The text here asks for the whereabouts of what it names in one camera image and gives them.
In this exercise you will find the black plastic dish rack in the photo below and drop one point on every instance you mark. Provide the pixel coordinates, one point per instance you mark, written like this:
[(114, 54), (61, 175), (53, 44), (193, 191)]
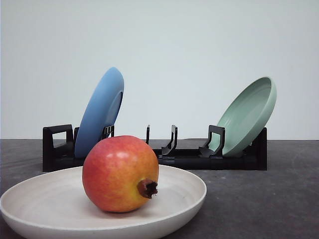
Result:
[(60, 154)]

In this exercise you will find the white plate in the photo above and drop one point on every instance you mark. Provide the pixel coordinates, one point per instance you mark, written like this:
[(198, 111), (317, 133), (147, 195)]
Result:
[(55, 205)]

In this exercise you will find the green plate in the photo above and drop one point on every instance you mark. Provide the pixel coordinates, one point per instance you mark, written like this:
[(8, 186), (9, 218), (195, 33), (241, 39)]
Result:
[(245, 116)]

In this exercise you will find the red pomegranate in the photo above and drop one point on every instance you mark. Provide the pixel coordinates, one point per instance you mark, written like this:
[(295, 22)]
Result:
[(120, 173)]

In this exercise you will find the blue plate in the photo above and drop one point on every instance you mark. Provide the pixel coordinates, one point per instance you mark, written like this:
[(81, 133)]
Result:
[(102, 110)]

